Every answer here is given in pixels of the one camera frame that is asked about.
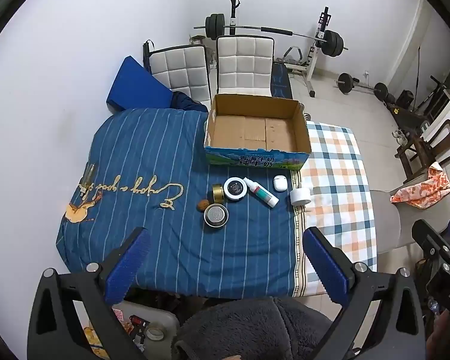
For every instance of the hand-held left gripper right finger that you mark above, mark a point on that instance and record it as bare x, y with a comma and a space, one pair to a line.
326, 266

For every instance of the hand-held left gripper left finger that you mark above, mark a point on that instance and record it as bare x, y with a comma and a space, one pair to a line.
129, 266

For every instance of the white shoes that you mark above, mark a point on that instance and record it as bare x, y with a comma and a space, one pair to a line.
400, 137

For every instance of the short barbell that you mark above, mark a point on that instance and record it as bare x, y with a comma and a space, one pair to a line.
347, 82

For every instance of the white quilted chair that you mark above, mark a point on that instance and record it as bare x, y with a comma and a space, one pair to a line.
183, 69
243, 65

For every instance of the black weight plates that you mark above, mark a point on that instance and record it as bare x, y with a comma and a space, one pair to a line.
401, 99

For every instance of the barbell with black plates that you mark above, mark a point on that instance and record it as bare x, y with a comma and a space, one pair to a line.
215, 26

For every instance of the orange patterned cloth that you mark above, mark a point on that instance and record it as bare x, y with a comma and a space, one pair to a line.
422, 191

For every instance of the white jar with black lid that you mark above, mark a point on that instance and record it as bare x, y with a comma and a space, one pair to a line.
235, 188

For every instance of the plaid bed sheet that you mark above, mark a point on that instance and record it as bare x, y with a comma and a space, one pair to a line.
333, 195

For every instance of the dark wooden chair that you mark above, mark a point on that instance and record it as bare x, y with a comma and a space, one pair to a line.
444, 142

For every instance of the grey plastic bin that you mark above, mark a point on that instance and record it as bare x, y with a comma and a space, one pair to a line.
161, 317

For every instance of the person's right hand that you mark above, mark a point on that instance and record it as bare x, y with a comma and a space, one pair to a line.
444, 335

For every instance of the round metal tin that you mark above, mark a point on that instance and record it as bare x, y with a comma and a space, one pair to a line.
216, 215

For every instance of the gold round tin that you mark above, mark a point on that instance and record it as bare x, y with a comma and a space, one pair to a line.
218, 193

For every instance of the black equipment stands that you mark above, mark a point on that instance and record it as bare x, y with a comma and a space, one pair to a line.
435, 95

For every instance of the white spray bottle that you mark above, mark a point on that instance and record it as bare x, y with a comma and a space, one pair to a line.
262, 193

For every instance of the white weight bench rack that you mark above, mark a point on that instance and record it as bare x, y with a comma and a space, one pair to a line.
309, 63

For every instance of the dark blue cloth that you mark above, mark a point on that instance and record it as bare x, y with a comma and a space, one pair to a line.
187, 102

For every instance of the walnut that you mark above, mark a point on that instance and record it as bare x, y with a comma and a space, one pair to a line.
203, 206

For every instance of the blue foam cushion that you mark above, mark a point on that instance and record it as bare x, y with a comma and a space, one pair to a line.
135, 86

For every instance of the cardboard box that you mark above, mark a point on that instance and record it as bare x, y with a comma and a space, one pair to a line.
255, 129

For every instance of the tape roll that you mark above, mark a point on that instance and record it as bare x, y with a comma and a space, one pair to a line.
154, 330

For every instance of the grey fleece clothing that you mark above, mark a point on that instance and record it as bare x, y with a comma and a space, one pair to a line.
247, 326

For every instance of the white earbuds case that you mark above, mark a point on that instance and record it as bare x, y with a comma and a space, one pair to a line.
280, 183

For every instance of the white cylindrical jar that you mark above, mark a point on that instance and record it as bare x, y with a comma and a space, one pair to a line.
300, 197

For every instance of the blue striped duvet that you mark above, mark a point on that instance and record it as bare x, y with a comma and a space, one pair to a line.
153, 180

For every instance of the grey upholstered chair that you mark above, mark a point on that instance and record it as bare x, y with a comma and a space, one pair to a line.
388, 221

